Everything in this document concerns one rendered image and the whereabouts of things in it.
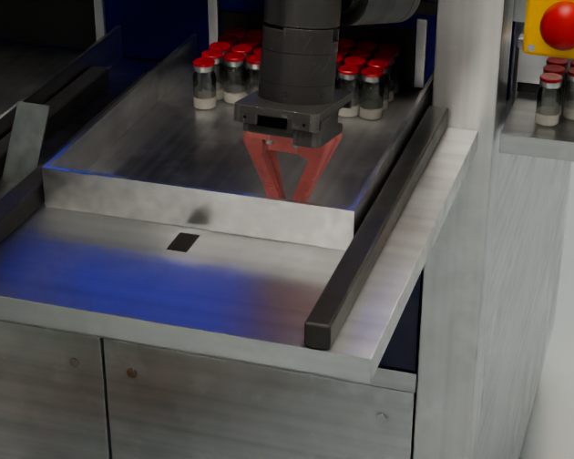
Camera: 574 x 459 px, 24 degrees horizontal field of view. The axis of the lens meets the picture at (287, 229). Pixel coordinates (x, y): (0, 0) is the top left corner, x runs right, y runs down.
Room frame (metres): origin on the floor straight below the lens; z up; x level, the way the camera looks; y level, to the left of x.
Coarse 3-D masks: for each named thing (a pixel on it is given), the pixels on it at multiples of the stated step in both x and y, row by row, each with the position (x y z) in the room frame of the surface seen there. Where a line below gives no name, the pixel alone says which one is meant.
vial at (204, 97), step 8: (200, 64) 1.17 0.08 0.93; (208, 64) 1.17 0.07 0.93; (200, 72) 1.17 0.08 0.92; (208, 72) 1.17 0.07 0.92; (200, 80) 1.17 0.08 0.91; (208, 80) 1.17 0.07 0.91; (200, 88) 1.17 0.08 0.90; (208, 88) 1.17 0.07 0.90; (200, 96) 1.17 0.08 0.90; (208, 96) 1.17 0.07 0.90; (216, 96) 1.18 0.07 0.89; (200, 104) 1.17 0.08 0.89; (208, 104) 1.17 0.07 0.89; (216, 104) 1.18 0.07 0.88
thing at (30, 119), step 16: (16, 112) 1.04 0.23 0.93; (32, 112) 1.04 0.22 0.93; (48, 112) 1.04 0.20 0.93; (16, 128) 1.04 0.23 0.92; (32, 128) 1.03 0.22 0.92; (16, 144) 1.03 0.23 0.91; (32, 144) 1.02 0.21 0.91; (16, 160) 1.02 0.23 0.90; (32, 160) 1.02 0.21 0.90; (16, 176) 1.01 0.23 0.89; (0, 192) 0.99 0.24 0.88
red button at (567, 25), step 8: (552, 8) 1.08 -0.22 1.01; (560, 8) 1.07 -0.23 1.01; (568, 8) 1.07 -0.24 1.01; (544, 16) 1.08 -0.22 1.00; (552, 16) 1.07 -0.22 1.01; (560, 16) 1.07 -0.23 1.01; (568, 16) 1.07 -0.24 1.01; (544, 24) 1.08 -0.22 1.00; (552, 24) 1.07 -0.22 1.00; (560, 24) 1.07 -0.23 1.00; (568, 24) 1.07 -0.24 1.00; (544, 32) 1.08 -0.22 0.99; (552, 32) 1.07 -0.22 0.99; (560, 32) 1.07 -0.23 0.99; (568, 32) 1.07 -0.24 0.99; (544, 40) 1.08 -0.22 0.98; (552, 40) 1.07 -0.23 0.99; (560, 40) 1.07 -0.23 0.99; (568, 40) 1.07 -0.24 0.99; (560, 48) 1.07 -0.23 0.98; (568, 48) 1.07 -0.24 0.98
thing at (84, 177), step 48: (192, 48) 1.28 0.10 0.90; (144, 96) 1.16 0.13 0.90; (192, 96) 1.20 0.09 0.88; (432, 96) 1.17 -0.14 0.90; (96, 144) 1.06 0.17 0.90; (144, 144) 1.09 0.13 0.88; (192, 144) 1.09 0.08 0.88; (240, 144) 1.09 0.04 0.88; (384, 144) 1.09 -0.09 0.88; (48, 192) 0.97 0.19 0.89; (96, 192) 0.95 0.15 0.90; (144, 192) 0.94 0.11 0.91; (192, 192) 0.93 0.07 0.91; (240, 192) 0.99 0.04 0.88; (288, 192) 0.99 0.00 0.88; (336, 192) 0.99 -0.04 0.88; (288, 240) 0.91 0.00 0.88; (336, 240) 0.89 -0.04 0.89
